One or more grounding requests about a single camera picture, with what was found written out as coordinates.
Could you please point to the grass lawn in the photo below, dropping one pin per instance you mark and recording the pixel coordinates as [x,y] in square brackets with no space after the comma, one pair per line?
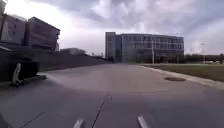
[196,70]

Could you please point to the pale concrete kerb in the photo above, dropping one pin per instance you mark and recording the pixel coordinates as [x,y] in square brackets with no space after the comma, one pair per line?
[186,77]

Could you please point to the robot's own part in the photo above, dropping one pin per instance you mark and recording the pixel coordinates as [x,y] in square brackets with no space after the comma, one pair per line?
[142,122]
[78,123]

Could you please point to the long dark wall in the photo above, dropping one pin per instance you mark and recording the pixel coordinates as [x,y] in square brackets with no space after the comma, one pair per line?
[60,60]

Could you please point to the grey concrete pavement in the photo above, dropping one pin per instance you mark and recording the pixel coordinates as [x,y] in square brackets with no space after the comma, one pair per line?
[126,86]

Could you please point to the round manhole cover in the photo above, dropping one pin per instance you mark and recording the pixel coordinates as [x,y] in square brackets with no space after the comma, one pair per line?
[174,79]

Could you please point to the large glass office building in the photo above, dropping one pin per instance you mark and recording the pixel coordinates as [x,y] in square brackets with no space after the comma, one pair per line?
[146,48]

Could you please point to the thin distant pole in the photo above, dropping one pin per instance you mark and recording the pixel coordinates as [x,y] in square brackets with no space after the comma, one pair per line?
[203,53]

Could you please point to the grey concrete building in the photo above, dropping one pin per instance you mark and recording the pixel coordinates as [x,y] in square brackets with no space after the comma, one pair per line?
[11,30]

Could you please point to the dark multi-storey building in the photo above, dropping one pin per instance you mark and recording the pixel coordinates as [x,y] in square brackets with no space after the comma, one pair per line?
[41,35]

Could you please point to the tall lamp post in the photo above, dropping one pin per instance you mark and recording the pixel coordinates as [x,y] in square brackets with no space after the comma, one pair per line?
[153,50]

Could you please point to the pale leaning object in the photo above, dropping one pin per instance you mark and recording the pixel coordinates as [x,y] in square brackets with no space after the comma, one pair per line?
[16,75]

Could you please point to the distant low dark building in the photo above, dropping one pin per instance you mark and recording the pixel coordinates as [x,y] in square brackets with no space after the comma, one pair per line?
[203,58]

